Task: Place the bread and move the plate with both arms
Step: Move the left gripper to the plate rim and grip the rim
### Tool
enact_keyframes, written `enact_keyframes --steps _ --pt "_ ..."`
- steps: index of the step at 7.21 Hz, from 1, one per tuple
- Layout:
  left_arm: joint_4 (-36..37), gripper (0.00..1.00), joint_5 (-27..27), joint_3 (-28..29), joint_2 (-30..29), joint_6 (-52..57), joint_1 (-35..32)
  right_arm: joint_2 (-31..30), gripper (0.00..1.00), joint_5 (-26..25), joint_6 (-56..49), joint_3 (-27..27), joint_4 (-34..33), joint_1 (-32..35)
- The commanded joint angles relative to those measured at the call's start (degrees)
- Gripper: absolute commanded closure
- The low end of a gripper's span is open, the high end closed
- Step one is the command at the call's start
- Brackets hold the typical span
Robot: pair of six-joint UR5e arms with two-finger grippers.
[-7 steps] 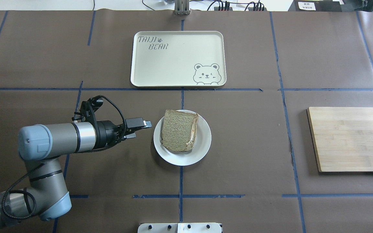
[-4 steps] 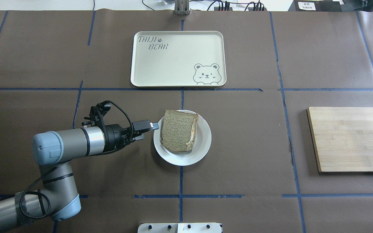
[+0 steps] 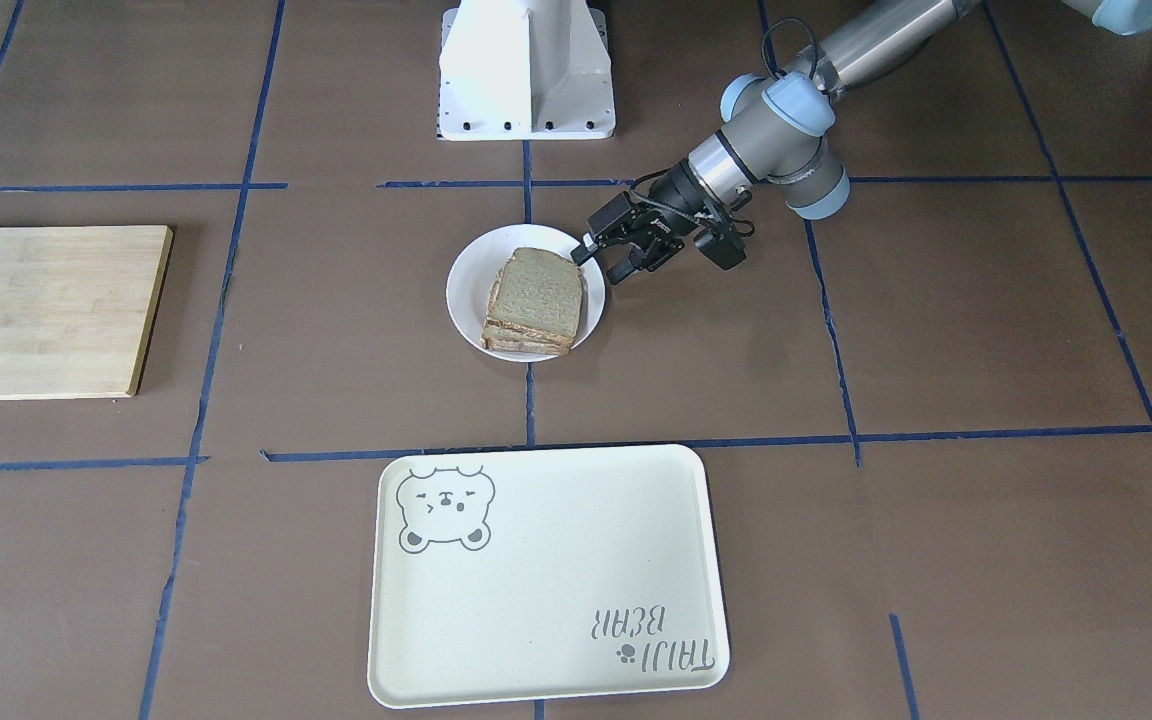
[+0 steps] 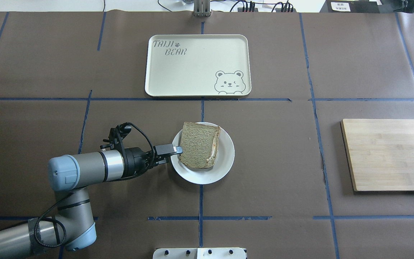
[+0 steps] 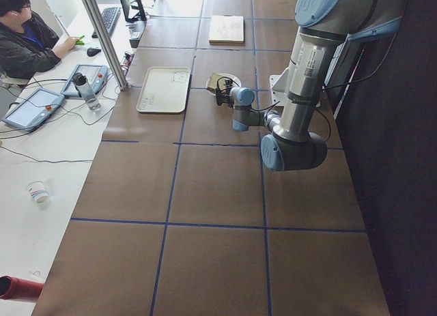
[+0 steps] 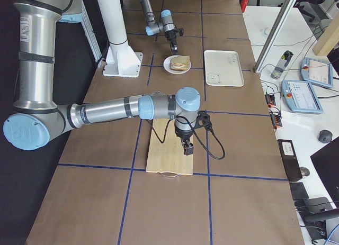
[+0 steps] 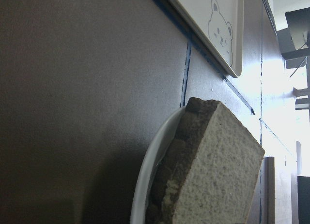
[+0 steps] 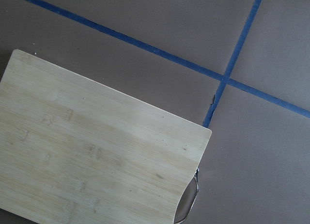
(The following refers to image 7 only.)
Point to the brown bread slice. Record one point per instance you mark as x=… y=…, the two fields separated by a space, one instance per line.
x=220 y=183

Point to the white round plate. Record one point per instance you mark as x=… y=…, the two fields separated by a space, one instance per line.
x=152 y=158

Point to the cream bear serving tray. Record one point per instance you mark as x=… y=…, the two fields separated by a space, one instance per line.
x=219 y=25

